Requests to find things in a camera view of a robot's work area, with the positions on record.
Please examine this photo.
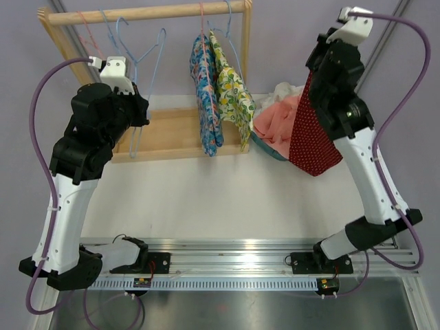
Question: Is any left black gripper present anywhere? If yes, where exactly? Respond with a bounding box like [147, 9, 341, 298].
[101, 81, 150, 149]

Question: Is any light blue hanger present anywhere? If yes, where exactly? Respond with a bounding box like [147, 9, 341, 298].
[129, 27, 167, 159]
[207, 0, 245, 80]
[99, 9, 135, 63]

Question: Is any white skirt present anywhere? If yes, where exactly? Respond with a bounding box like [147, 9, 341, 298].
[260, 82, 305, 109]

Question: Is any red polka dot skirt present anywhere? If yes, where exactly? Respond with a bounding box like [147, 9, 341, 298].
[289, 72, 342, 177]

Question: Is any pink skirt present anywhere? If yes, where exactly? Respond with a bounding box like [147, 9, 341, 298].
[254, 96, 300, 160]

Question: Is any pink hanger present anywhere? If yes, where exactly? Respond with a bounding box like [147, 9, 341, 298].
[199, 1, 215, 116]
[76, 11, 104, 59]

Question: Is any blue floral skirt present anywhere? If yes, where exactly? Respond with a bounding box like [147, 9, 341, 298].
[189, 34, 224, 157]

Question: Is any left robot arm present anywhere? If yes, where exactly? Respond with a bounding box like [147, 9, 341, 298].
[19, 82, 149, 291]

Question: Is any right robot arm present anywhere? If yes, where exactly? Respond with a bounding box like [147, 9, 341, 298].
[306, 28, 423, 272]

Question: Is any yellow lemon print skirt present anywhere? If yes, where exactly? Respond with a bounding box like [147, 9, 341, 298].
[209, 30, 256, 151]

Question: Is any wooden clothes rack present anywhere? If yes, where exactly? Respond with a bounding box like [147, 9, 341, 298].
[37, 1, 252, 162]

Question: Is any teal plastic basin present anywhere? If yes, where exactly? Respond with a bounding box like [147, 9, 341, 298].
[250, 132, 288, 162]

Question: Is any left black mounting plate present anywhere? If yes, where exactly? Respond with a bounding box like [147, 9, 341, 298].
[109, 250, 171, 275]

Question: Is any black mounting plate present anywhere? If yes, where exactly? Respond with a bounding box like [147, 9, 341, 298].
[109, 250, 171, 275]
[285, 252, 353, 275]

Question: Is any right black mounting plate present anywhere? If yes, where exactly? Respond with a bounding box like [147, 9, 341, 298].
[285, 252, 353, 275]

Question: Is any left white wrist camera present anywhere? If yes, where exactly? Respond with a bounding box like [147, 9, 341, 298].
[88, 56, 135, 96]

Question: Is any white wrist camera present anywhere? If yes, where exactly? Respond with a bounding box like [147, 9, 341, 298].
[88, 56, 135, 96]
[326, 7, 373, 46]

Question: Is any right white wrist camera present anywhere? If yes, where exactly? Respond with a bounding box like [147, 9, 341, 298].
[326, 7, 373, 46]

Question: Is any aluminium frame post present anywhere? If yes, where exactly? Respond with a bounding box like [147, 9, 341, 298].
[338, 0, 413, 107]

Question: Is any white slotted cable duct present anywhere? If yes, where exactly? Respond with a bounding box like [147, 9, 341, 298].
[89, 276, 318, 292]

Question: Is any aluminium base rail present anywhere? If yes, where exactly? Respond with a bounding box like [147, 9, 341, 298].
[47, 238, 421, 276]

